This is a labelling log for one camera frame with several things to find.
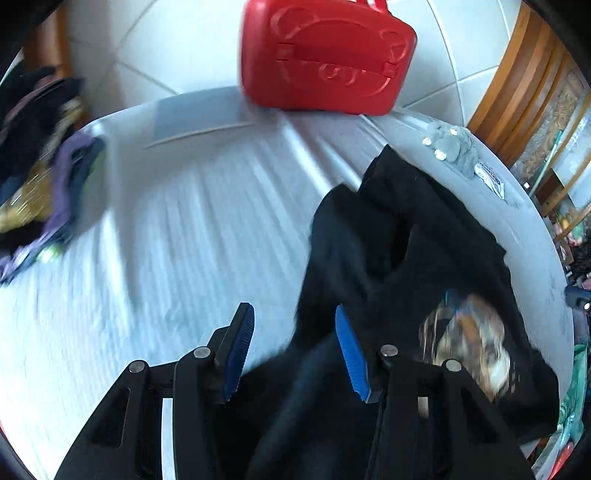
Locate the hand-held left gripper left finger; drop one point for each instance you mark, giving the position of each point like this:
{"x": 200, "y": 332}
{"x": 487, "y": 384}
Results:
{"x": 240, "y": 344}

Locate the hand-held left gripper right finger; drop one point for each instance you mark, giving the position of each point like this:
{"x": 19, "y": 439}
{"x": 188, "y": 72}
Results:
{"x": 351, "y": 355}

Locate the black printed t-shirt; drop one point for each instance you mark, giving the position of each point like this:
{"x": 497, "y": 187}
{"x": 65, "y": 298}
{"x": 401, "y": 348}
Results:
{"x": 406, "y": 258}

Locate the pile of dark clothes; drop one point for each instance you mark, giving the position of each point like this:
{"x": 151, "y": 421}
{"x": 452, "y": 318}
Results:
{"x": 39, "y": 170}

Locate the white bed sheet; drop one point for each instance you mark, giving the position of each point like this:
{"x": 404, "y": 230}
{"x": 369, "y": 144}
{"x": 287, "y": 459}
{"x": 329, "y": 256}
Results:
{"x": 184, "y": 240}

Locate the grey flat pad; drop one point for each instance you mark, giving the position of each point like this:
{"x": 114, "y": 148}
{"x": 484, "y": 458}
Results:
{"x": 198, "y": 117}

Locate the grey plush toy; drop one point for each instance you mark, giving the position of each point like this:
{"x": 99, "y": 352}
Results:
{"x": 455, "y": 145}

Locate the red plastic case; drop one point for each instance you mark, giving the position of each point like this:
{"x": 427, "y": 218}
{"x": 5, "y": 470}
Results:
{"x": 325, "y": 53}

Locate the wooden chair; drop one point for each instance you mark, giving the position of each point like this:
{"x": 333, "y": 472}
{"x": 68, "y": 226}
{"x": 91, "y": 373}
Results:
{"x": 519, "y": 87}

